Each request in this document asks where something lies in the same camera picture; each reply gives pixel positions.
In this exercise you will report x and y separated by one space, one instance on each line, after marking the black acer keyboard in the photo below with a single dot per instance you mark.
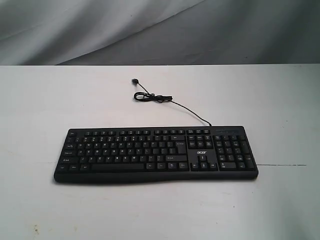
155 154

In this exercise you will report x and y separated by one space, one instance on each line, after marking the grey backdrop cloth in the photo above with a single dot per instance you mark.
159 32

